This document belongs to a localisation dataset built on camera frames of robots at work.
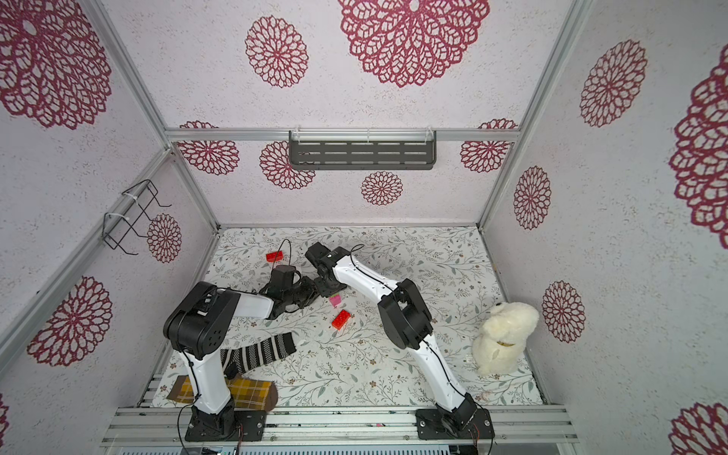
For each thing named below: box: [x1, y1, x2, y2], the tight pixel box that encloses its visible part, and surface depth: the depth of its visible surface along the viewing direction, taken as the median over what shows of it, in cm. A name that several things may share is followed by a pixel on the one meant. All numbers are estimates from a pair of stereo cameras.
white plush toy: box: [472, 301, 540, 377], surface depth 76 cm
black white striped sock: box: [219, 331, 297, 380], surface depth 89 cm
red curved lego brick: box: [265, 250, 284, 263], surface depth 112 cm
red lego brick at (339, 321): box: [331, 309, 352, 331], surface depth 94 cm
